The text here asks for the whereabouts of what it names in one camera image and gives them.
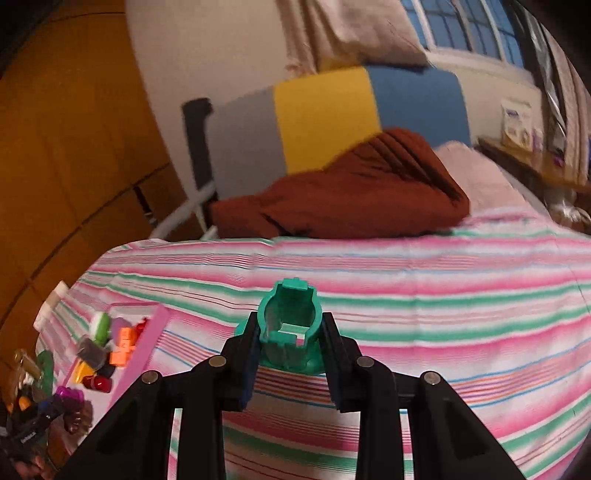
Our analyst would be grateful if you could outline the grey beige curtain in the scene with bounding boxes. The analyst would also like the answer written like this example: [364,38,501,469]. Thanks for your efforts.
[522,9,591,185]

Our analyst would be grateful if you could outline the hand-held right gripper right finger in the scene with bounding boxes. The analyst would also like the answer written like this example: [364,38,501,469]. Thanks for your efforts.
[322,313,527,480]

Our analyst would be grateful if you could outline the green and white toy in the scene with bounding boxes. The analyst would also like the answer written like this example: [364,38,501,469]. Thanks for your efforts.
[90,313,112,344]

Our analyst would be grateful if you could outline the grey yellow blue headboard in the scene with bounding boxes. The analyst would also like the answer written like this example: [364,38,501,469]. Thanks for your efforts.
[205,66,472,204]

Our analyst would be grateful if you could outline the wooden desk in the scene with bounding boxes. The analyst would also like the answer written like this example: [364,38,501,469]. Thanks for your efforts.
[478,136,591,204]

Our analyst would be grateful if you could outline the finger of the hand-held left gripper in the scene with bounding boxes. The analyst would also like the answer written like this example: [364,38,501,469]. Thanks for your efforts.
[34,399,70,428]

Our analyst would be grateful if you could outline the dark red toy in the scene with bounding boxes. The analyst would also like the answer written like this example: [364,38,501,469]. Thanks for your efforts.
[83,375,114,394]

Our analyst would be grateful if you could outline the purple plastic toy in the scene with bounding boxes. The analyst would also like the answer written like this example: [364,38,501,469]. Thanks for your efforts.
[54,387,86,409]

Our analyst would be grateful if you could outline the green plastic toy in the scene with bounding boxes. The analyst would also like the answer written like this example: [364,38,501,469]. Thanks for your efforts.
[235,277,324,372]

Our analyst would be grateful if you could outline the brown toy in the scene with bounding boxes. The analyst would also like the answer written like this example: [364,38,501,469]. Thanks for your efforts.
[62,406,95,435]

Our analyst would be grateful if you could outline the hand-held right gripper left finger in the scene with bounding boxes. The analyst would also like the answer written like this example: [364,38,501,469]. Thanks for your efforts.
[58,312,262,480]

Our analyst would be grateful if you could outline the white printed box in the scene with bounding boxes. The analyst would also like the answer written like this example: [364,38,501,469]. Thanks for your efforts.
[500,98,536,149]

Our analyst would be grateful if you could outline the clear round container black base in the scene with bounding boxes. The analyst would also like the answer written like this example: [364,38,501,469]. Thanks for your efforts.
[76,337,109,370]

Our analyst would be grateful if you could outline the wooden wardrobe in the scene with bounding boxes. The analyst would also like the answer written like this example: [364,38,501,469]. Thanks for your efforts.
[0,0,204,342]

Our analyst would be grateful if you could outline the spice jar with gold lid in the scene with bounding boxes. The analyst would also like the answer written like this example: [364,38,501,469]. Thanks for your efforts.
[11,348,42,384]

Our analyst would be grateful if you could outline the pink shallow tray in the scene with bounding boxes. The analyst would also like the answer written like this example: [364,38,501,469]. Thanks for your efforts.
[62,302,171,416]

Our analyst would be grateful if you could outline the brown quilted jacket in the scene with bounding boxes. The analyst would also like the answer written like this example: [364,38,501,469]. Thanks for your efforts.
[208,128,471,240]

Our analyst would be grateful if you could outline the beige patterned curtain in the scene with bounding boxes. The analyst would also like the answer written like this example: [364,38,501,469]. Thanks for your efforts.
[277,0,430,77]

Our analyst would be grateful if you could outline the window with blue panes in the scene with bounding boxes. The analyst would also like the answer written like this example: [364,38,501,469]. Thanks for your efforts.
[399,0,529,70]

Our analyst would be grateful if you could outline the pink green striped blanket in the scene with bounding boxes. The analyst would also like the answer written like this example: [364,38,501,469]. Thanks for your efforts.
[34,208,591,480]

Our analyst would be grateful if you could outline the pink pillow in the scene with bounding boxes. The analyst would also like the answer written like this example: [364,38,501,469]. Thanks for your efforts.
[434,142,532,217]

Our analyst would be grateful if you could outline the white bed rail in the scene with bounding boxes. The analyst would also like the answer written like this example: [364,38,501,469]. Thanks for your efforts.
[148,180,218,241]

